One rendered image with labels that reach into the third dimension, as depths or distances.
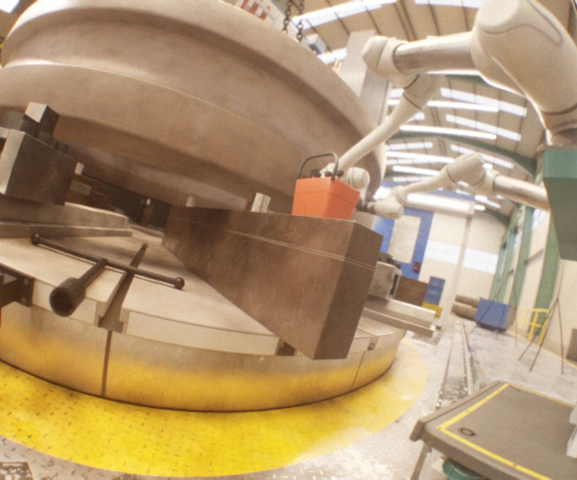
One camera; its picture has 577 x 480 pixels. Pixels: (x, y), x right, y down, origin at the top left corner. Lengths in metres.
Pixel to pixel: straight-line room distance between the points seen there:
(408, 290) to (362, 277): 2.37
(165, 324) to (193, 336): 0.09
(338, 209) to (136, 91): 1.02
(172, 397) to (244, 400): 0.24
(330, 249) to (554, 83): 0.65
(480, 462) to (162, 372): 0.78
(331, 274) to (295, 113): 1.22
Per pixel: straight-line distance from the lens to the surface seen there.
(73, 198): 2.74
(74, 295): 0.65
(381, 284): 1.87
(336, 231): 0.77
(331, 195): 0.85
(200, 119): 1.36
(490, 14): 0.56
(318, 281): 0.78
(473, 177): 1.47
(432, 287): 9.59
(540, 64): 0.55
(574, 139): 0.64
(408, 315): 1.92
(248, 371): 0.95
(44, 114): 1.35
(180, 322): 0.78
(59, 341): 0.88
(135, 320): 0.78
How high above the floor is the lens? 0.55
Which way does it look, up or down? 3 degrees up
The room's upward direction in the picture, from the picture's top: 17 degrees clockwise
